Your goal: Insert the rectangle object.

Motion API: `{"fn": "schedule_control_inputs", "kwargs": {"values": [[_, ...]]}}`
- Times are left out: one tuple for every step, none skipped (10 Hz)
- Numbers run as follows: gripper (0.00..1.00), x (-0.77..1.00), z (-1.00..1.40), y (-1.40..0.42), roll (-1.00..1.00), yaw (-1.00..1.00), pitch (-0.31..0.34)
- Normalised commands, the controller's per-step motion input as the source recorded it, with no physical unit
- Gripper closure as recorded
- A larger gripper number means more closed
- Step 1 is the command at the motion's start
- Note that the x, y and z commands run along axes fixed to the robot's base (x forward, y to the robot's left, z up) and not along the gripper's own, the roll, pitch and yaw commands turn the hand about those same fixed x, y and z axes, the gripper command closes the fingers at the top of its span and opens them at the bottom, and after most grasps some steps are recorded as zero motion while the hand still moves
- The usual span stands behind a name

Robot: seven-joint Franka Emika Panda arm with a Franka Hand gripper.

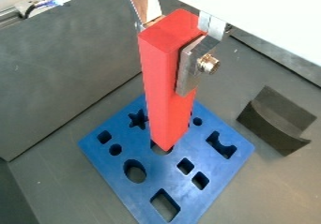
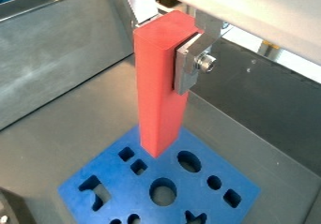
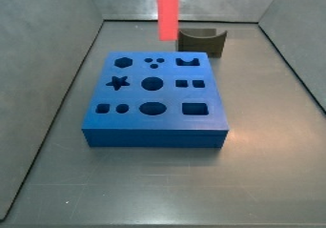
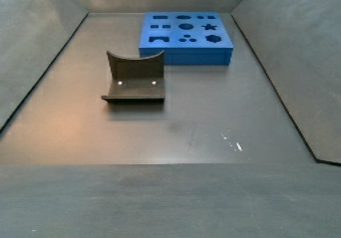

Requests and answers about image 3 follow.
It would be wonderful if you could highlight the blue shape-sorting block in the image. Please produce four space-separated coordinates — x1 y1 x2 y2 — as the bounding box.
81 52 230 148

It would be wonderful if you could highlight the black curved bracket stand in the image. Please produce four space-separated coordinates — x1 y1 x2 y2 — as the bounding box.
176 29 228 58

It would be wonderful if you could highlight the red rectangular peg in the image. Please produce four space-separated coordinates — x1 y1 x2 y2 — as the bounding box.
156 0 177 41

